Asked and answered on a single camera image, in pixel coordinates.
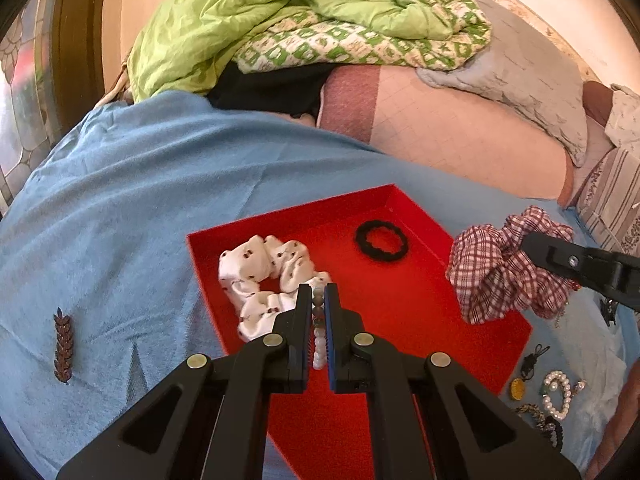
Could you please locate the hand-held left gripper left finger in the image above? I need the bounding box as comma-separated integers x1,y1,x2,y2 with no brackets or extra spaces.
56,284,313,480

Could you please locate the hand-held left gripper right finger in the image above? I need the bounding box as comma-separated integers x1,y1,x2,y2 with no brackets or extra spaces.
324,283,583,480

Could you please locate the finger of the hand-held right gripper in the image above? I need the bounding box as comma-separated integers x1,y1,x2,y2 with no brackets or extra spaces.
520,230,640,313

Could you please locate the white grey bead bracelet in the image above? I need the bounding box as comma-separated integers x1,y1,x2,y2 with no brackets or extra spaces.
311,284,328,372

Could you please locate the red tray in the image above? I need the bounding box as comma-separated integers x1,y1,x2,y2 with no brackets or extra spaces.
186,184,533,480

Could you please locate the red plaid scrunchie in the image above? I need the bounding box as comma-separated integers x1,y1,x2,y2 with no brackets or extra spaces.
446,206,583,325

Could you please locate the pearl bracelet with green bead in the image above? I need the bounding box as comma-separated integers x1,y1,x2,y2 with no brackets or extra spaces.
542,370,576,422

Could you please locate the white cherry-print scrunchie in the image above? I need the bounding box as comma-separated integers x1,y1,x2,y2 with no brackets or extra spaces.
218,234,332,343

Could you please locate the striped pillow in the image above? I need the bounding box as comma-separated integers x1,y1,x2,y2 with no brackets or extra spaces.
575,146,640,256

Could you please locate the white floral pillow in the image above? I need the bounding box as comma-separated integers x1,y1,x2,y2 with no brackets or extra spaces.
604,84,640,148

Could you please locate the brown pillow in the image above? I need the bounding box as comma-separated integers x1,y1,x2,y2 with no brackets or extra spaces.
582,80,615,123

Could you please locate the pink bed sheet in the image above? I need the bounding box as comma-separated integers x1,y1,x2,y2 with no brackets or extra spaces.
316,65,576,206

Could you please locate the grey pillow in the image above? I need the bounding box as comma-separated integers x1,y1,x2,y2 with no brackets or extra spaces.
416,0,588,168

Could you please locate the blue blanket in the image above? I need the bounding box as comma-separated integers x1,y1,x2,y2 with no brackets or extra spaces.
0,91,640,480

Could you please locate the brown leaf hair clip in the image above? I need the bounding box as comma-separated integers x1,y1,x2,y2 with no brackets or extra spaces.
53,307,75,386

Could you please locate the black cloth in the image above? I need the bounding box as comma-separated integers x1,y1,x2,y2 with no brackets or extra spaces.
206,61,337,116

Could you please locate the green quilt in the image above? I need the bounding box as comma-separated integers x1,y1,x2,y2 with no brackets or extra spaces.
127,0,493,103

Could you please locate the stained glass window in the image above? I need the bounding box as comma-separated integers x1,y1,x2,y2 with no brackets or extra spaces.
0,0,63,216

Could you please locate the black elastic hair tie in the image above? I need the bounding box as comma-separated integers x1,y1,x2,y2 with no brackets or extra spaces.
355,220,411,262

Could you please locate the black cord gold charm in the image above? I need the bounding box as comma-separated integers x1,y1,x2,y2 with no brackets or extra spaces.
520,344,551,378

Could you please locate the beige cloth strap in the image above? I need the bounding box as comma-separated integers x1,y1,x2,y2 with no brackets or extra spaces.
95,47,136,108

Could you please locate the wooden window frame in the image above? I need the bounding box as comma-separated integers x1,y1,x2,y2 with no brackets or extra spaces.
50,0,111,136

